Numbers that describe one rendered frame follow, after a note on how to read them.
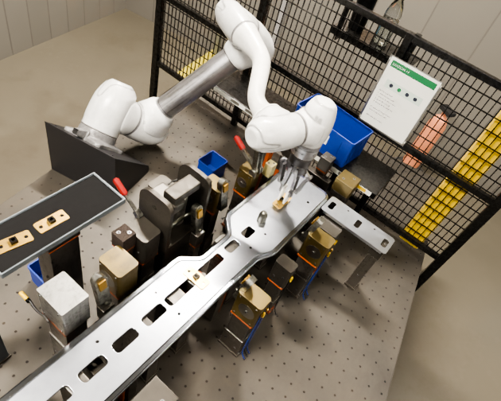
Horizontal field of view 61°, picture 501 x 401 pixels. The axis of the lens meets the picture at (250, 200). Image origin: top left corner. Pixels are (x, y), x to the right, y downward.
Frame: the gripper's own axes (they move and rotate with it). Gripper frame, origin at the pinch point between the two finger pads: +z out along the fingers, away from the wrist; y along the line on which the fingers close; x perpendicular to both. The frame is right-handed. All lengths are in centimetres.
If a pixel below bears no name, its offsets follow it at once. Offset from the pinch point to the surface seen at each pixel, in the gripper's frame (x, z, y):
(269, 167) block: 6.1, -0.4, -12.1
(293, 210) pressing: 0.9, 5.2, 5.4
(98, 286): -72, -4, -13
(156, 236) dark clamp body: -49, -2, -16
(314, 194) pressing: 14.6, 5.2, 6.4
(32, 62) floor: 57, 106, -258
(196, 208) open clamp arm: -33.5, -5.1, -14.0
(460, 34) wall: 240, 0, -5
